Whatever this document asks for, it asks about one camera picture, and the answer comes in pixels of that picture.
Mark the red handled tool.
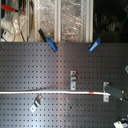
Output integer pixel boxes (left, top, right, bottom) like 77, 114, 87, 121
1, 4, 25, 15

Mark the lower left metal cable clip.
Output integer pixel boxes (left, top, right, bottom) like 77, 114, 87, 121
30, 95, 44, 113

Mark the left blue spring clamp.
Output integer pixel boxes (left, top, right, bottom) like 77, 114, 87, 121
38, 29, 57, 52

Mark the upper centre metal cable clip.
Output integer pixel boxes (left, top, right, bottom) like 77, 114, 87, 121
70, 71, 77, 90

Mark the clear plastic sheet bundle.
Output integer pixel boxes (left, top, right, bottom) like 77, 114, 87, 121
34, 0, 86, 43

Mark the right blue spring clamp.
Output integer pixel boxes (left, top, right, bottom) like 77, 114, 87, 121
89, 34, 101, 52

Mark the metal cable clip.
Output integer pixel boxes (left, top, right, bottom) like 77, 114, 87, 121
102, 81, 111, 103
30, 95, 44, 113
70, 71, 77, 90

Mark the grey gripper lower right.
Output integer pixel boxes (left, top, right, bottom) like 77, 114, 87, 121
105, 85, 128, 128

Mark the white window frame post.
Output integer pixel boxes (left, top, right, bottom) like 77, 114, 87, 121
55, 0, 61, 42

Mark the blue spring clamp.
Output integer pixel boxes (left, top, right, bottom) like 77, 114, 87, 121
89, 34, 101, 52
38, 29, 57, 52

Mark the black perforated pegboard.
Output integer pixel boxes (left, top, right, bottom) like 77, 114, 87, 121
0, 43, 128, 128

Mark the white cable with red mark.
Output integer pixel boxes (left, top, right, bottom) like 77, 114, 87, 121
0, 90, 111, 98

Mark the right metal cable clip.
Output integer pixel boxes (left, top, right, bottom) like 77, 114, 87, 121
102, 81, 111, 103

